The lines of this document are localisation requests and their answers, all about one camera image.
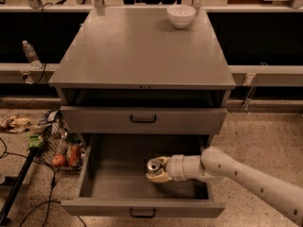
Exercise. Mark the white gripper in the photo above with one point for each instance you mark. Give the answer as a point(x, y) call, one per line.
point(174, 168)

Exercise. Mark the red bull can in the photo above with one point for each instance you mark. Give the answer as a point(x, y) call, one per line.
point(154, 166)

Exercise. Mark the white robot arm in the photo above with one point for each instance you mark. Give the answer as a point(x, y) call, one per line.
point(213, 165)

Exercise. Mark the open grey middle drawer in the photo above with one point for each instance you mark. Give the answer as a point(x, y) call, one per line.
point(113, 180)

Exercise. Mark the grey drawer cabinet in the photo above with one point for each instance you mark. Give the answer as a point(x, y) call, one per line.
point(135, 58)

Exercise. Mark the red snack bag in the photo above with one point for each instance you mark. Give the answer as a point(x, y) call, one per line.
point(73, 155)

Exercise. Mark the red apple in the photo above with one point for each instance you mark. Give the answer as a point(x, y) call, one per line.
point(59, 160)

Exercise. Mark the green snack bag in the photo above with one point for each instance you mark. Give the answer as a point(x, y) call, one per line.
point(35, 141)

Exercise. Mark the black metal stand leg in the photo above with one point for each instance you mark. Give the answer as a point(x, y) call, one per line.
point(15, 188)

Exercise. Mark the crumpled yellow snack wrapper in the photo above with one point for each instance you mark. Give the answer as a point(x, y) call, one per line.
point(14, 124)

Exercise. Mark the white ceramic bowl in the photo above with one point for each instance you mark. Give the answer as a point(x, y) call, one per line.
point(181, 16)

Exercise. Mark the clear plastic water bottle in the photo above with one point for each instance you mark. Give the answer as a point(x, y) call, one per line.
point(31, 55)

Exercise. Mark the wire mesh basket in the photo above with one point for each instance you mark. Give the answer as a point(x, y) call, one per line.
point(57, 140)

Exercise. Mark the metal rail bracket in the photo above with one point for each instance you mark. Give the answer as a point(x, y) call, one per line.
point(251, 88)

